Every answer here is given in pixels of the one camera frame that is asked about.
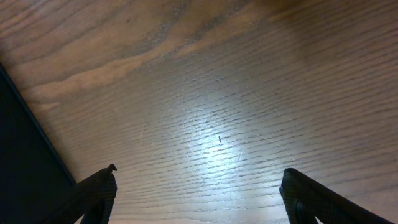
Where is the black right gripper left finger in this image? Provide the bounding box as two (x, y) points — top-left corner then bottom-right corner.
(40, 164), (118, 224)

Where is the black gift box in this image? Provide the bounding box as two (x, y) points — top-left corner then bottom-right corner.
(1, 68), (76, 223)

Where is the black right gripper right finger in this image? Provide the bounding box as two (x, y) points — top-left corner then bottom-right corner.
(279, 168), (390, 224)

